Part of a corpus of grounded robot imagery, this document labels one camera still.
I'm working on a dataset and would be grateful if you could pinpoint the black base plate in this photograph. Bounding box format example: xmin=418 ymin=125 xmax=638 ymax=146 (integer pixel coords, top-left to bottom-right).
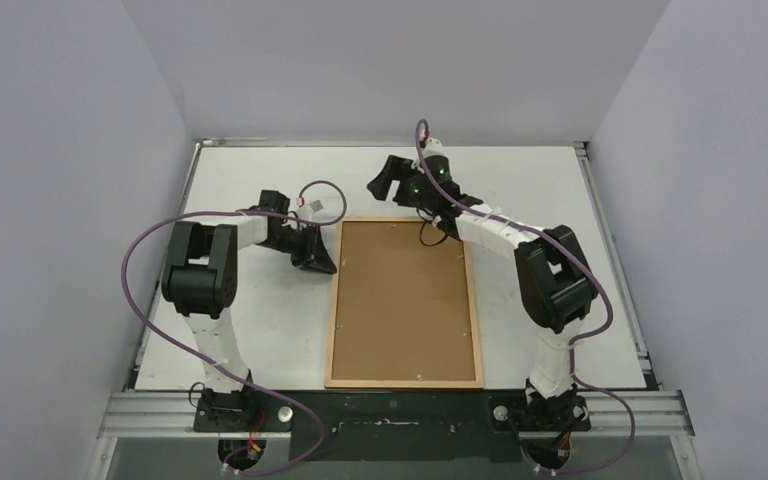
xmin=190 ymin=390 xmax=591 ymax=471

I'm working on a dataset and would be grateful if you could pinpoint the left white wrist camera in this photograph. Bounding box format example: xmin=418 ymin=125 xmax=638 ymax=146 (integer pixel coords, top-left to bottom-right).
xmin=296 ymin=197 xmax=324 ymax=219

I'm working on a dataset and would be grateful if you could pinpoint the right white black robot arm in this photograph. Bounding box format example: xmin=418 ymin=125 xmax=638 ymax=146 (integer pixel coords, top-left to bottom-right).
xmin=367 ymin=155 xmax=598 ymax=431

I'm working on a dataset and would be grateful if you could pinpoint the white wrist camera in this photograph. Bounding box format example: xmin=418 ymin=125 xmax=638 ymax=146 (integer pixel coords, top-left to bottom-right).
xmin=417 ymin=137 xmax=446 ymax=159
xmin=296 ymin=197 xmax=324 ymax=219

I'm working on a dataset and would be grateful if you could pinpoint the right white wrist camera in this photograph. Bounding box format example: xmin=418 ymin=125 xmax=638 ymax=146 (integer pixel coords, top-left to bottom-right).
xmin=417 ymin=137 xmax=446 ymax=159

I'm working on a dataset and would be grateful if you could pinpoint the wooden picture frame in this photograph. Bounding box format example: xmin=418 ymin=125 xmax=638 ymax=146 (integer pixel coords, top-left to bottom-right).
xmin=322 ymin=215 xmax=486 ymax=391

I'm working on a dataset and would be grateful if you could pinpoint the aluminium rail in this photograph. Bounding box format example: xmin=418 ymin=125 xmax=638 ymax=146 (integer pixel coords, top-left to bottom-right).
xmin=97 ymin=390 xmax=697 ymax=440

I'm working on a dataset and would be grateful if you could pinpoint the brown backing board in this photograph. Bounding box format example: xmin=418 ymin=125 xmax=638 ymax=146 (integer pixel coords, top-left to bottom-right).
xmin=332 ymin=221 xmax=478 ymax=383

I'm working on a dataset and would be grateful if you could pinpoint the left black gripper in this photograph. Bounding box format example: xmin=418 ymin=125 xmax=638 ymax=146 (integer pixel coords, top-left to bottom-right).
xmin=260 ymin=223 xmax=336 ymax=276

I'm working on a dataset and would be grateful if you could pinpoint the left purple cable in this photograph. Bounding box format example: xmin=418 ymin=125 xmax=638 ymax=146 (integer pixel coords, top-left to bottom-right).
xmin=120 ymin=180 xmax=348 ymax=479

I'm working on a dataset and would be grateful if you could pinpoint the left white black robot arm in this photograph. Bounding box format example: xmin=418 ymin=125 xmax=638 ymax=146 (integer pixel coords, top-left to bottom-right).
xmin=161 ymin=190 xmax=337 ymax=431

